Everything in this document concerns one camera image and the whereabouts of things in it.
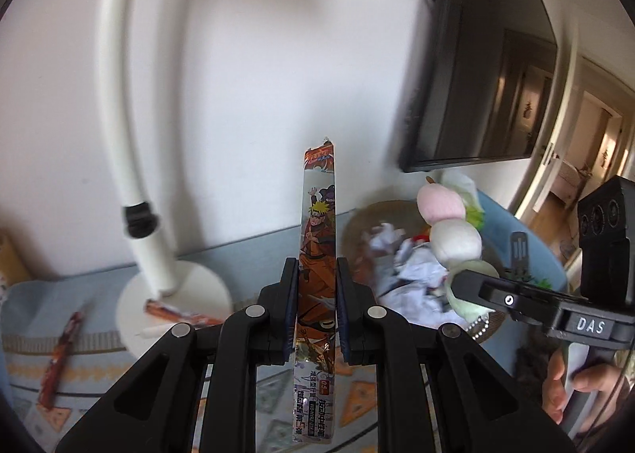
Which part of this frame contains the white desk lamp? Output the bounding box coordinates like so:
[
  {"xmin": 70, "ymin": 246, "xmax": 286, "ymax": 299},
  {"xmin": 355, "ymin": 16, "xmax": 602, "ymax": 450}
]
[{"xmin": 95, "ymin": 0, "xmax": 233, "ymax": 357}]

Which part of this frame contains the orange snack packet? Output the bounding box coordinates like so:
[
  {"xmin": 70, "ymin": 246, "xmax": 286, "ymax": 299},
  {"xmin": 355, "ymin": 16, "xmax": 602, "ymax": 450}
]
[{"xmin": 143, "ymin": 299, "xmax": 223, "ymax": 328}]

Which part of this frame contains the brown woven basket bowl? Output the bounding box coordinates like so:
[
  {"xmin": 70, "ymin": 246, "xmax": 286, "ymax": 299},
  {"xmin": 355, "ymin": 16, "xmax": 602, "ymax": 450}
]
[{"xmin": 338, "ymin": 201, "xmax": 505, "ymax": 344}]

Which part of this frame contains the orange anime snack wrapper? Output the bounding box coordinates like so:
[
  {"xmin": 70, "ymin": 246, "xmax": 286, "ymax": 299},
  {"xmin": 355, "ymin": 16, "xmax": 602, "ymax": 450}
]
[{"xmin": 292, "ymin": 139, "xmax": 337, "ymax": 443}]

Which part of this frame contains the wall mounted black television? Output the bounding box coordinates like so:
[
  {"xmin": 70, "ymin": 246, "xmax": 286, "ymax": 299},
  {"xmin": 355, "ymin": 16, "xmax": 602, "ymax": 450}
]
[{"xmin": 398, "ymin": 0, "xmax": 558, "ymax": 171}]

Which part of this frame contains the white paper ball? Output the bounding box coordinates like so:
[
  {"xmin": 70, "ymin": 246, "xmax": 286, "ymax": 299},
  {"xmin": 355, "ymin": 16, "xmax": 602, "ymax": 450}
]
[{"xmin": 364, "ymin": 223, "xmax": 467, "ymax": 330}]

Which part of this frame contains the person right hand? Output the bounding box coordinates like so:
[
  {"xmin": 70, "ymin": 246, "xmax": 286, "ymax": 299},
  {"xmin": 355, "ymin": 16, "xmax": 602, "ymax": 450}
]
[{"xmin": 541, "ymin": 350, "xmax": 627, "ymax": 433}]

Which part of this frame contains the dark red long snack box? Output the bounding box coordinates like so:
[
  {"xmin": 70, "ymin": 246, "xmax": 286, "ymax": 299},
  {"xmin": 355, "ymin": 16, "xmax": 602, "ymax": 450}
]
[{"xmin": 38, "ymin": 301, "xmax": 92, "ymax": 410}]

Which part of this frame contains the patterned blue orange rug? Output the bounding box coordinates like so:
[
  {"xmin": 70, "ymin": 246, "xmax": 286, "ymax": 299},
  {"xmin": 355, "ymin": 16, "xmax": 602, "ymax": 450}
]
[{"xmin": 0, "ymin": 224, "xmax": 497, "ymax": 453}]

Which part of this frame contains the green tissue pack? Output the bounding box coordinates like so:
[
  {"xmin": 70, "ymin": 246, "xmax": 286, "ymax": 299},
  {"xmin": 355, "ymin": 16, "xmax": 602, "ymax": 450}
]
[{"xmin": 440, "ymin": 169, "xmax": 485, "ymax": 230}]

